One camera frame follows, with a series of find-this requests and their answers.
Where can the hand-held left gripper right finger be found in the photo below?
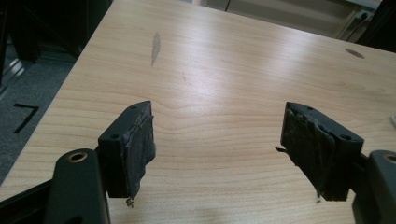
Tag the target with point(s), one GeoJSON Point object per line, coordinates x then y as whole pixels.
{"type": "Point", "coordinates": [317, 149]}

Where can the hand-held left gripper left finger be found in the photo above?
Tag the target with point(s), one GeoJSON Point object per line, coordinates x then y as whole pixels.
{"type": "Point", "coordinates": [124, 149]}

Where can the grey metal cabinet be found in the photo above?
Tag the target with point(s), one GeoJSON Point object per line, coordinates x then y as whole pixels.
{"type": "Point", "coordinates": [289, 15]}

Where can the black curtain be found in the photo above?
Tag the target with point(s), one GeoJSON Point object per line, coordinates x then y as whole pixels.
{"type": "Point", "coordinates": [379, 26]}

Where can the dark cabinet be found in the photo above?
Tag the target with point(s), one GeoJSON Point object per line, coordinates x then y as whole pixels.
{"type": "Point", "coordinates": [46, 25]}

